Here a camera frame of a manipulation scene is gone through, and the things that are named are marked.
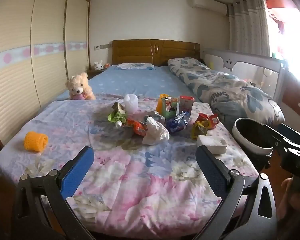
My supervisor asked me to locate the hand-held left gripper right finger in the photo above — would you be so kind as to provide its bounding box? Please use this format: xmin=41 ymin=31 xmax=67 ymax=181
xmin=190 ymin=145 xmax=278 ymax=240

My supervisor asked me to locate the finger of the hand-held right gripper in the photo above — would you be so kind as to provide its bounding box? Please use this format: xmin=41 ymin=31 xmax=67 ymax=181
xmin=262 ymin=124 xmax=290 ymax=155
xmin=277 ymin=124 xmax=300 ymax=144

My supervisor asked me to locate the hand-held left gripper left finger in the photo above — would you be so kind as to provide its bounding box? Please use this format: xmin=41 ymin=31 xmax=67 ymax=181
xmin=11 ymin=145 xmax=95 ymax=240

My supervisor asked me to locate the white foam block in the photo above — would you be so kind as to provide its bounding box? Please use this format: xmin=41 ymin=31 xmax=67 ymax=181
xmin=196 ymin=135 xmax=228 ymax=155

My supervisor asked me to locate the white bin with black liner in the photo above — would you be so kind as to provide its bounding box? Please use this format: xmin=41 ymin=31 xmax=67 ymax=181
xmin=231 ymin=117 xmax=275 ymax=172

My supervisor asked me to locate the red snack packet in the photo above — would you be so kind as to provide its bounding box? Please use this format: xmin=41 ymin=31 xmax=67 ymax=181
xmin=196 ymin=112 xmax=220 ymax=130

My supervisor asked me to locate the blue snack wrapper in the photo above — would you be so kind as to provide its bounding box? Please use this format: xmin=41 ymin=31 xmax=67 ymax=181
xmin=166 ymin=112 xmax=191 ymax=133

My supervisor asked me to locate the green spouted pouch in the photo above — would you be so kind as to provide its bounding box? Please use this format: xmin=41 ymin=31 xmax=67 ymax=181
xmin=108 ymin=102 xmax=128 ymax=128

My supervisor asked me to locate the white plastic bag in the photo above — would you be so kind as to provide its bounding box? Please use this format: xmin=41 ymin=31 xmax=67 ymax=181
xmin=142 ymin=116 xmax=170 ymax=145

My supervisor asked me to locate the red drink carton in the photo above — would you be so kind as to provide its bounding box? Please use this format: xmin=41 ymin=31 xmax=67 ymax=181
xmin=179 ymin=95 xmax=195 ymax=115

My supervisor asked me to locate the orange snack wrapper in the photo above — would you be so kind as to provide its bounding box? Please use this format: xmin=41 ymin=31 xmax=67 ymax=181
xmin=126 ymin=119 xmax=148 ymax=137

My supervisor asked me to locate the green drink carton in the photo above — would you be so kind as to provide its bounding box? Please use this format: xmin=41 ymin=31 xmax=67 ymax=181
xmin=161 ymin=96 xmax=178 ymax=119

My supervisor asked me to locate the white printed wrapper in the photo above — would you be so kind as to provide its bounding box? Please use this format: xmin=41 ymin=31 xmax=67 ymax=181
xmin=145 ymin=110 xmax=166 ymax=125

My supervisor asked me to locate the white foam fruit net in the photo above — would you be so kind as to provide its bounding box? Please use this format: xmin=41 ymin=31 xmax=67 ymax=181
xmin=124 ymin=94 xmax=140 ymax=115

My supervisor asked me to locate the person's right hand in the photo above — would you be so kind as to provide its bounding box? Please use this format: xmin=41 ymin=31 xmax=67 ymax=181
xmin=281 ymin=177 xmax=294 ymax=213

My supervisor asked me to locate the floral blanket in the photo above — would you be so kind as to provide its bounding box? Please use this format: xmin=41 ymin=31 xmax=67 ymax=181
xmin=0 ymin=96 xmax=259 ymax=233

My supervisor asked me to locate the grey heart patterned quilt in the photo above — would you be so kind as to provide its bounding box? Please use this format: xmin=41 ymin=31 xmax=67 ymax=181
xmin=167 ymin=57 xmax=285 ymax=130

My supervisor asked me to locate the beige teddy bear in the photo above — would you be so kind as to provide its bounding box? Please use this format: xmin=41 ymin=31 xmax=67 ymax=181
xmin=66 ymin=72 xmax=96 ymax=101

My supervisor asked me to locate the wooden nightstand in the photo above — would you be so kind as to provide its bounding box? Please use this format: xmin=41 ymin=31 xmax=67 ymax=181
xmin=86 ymin=69 xmax=105 ymax=79

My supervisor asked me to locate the bed with blue sheet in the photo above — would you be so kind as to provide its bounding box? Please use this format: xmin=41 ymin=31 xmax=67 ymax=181
xmin=52 ymin=64 xmax=210 ymax=103

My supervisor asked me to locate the grey dotted curtain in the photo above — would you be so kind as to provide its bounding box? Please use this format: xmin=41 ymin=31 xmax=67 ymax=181
xmin=227 ymin=0 xmax=270 ymax=57

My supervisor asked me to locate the blue white pillow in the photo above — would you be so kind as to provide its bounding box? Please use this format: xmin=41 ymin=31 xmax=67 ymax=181
xmin=115 ymin=63 xmax=155 ymax=71

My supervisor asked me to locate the red window valance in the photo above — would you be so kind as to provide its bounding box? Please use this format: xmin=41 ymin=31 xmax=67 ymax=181
xmin=266 ymin=0 xmax=293 ymax=34

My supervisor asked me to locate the wooden headboard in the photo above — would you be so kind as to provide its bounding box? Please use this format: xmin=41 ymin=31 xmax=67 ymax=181
xmin=112 ymin=39 xmax=200 ymax=67

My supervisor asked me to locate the white air conditioner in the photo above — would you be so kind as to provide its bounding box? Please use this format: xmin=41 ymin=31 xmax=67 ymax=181
xmin=192 ymin=0 xmax=227 ymax=15

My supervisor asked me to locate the cream sliding door wardrobe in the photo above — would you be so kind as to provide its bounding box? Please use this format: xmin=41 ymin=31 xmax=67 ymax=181
xmin=0 ymin=0 xmax=92 ymax=150

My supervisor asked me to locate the grey bed guard rail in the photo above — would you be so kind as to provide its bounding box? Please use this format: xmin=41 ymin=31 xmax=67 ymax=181
xmin=202 ymin=49 xmax=285 ymax=103

